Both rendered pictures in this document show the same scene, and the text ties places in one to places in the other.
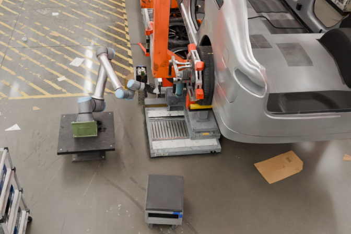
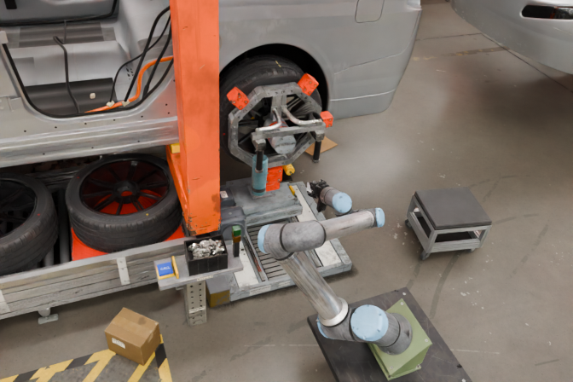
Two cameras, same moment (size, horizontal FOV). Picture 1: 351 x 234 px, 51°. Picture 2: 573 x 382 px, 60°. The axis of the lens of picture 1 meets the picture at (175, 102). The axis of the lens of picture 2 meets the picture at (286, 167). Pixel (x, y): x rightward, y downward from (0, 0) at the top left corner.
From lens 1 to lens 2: 4.39 m
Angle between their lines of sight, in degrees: 75
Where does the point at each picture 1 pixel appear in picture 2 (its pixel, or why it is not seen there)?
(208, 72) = not seen: hidden behind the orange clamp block
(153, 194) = (466, 215)
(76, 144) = (435, 355)
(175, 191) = (446, 194)
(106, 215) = (489, 306)
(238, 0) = not seen: outside the picture
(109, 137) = (385, 302)
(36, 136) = not seen: outside the picture
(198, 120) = (274, 193)
